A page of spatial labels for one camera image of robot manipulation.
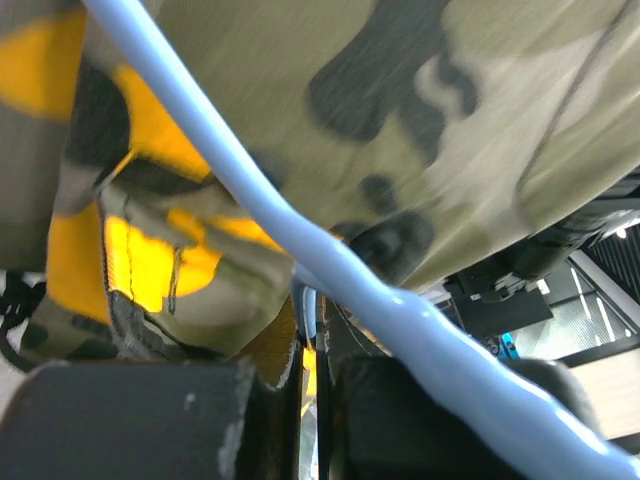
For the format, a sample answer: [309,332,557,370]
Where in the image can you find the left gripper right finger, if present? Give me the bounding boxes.
[314,294,601,480]

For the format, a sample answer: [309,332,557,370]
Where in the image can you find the blue wire hanger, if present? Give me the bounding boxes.
[87,1,639,479]

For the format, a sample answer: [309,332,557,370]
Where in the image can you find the olive yellow patterned trousers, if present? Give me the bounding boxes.
[1,1,639,372]

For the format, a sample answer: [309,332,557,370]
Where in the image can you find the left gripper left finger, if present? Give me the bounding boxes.
[0,294,304,480]

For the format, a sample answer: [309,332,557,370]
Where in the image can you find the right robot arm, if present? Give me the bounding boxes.
[441,173,639,359]

